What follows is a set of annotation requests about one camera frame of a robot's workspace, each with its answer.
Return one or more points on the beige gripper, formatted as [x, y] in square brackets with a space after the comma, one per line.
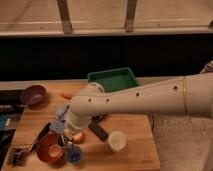
[66, 136]

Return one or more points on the small metal cup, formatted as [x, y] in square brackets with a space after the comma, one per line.
[68, 144]

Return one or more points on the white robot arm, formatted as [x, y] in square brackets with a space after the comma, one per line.
[184, 95]

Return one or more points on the green plastic tray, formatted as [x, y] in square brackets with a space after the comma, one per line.
[115, 79]

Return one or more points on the red yellow apple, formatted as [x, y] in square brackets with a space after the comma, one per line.
[79, 138]

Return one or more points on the blue cup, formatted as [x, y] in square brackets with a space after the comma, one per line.
[73, 154]

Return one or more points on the red orange bowl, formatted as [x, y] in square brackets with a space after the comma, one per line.
[48, 150]

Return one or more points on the black remote control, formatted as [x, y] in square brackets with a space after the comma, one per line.
[98, 131]

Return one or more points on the dark grape bunch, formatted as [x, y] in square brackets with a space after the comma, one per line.
[98, 118]

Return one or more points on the orange carrot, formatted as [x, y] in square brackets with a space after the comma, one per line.
[66, 96]

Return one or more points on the wooden cutting board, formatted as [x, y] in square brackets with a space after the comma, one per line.
[140, 154]

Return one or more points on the white cup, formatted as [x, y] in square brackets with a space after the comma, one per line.
[117, 141]

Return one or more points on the purple bowl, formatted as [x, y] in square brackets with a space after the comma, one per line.
[33, 95]

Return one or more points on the black dish brush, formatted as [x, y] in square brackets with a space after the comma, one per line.
[18, 155]

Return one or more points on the black handled utensil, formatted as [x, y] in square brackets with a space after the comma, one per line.
[41, 134]

